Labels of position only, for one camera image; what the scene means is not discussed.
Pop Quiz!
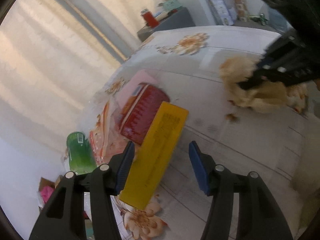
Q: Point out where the beige stocking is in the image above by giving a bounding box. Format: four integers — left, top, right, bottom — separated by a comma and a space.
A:
219, 56, 308, 114

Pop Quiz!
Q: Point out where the yellow white cardboard box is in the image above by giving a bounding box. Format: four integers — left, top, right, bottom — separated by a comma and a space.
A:
119, 102, 189, 210

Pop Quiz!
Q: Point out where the pink plush item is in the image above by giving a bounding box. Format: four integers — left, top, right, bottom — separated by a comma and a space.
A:
40, 186, 55, 204

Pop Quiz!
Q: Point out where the brown cardboard box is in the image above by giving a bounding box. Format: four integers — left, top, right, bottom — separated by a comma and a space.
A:
37, 175, 62, 211

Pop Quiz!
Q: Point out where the green glass bottle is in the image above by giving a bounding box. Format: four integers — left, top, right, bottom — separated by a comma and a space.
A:
249, 14, 268, 26

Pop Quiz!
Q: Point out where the green plastic bottle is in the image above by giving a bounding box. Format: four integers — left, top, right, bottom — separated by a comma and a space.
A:
66, 132, 97, 175

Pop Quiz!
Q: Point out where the toilet paper pack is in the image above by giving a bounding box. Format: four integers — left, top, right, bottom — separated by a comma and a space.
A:
206, 0, 237, 26

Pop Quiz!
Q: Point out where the rolled patterned mat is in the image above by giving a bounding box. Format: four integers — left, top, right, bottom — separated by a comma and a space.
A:
224, 0, 251, 22

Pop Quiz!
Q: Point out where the orange snack wrapper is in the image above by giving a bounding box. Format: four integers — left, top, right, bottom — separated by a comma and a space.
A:
89, 100, 128, 165

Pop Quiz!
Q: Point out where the floral tablecloth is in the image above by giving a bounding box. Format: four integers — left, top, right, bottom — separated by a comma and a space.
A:
82, 25, 316, 240

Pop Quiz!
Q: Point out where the grey cabinet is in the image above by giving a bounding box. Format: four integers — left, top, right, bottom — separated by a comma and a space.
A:
137, 7, 196, 42

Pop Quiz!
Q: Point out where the red biscuit box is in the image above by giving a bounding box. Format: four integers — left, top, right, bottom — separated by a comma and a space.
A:
119, 83, 170, 145

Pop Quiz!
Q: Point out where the red thermos bottle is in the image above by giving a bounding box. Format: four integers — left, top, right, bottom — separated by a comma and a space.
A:
140, 9, 159, 28

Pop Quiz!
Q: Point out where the cream patterned curtain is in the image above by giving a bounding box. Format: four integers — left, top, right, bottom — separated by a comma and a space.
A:
1, 0, 160, 150

